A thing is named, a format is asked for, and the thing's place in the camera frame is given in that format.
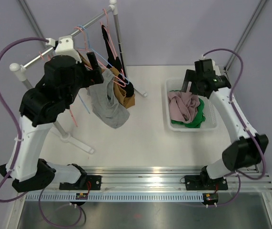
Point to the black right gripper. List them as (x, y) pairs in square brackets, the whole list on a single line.
[(190, 76)]

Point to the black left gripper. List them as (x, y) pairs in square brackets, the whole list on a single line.
[(93, 76)]

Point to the mauve pink tank top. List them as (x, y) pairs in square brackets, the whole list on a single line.
[(183, 106)]

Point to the green tank top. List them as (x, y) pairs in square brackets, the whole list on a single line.
[(198, 119)]

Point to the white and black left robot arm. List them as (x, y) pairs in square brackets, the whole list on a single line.
[(40, 106)]

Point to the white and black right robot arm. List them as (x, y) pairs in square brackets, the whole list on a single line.
[(247, 146)]

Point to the black tank top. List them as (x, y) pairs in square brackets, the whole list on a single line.
[(114, 60)]

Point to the pink hanger under black top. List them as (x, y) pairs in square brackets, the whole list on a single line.
[(107, 27)]

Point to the grey tank top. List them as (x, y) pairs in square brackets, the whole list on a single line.
[(105, 104)]

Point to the brown tank top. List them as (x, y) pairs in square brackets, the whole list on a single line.
[(125, 95)]

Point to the white plastic basket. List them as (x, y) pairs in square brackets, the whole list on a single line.
[(211, 118)]

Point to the metal clothes rack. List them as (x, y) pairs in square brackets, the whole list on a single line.
[(19, 70)]

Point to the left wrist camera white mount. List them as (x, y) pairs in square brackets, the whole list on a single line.
[(65, 46)]

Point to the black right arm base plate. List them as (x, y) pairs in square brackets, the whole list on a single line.
[(197, 183)]

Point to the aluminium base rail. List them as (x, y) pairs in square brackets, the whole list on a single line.
[(165, 179)]

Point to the white slotted cable duct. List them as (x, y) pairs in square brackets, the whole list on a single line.
[(115, 197)]

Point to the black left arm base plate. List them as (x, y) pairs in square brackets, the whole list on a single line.
[(88, 182)]

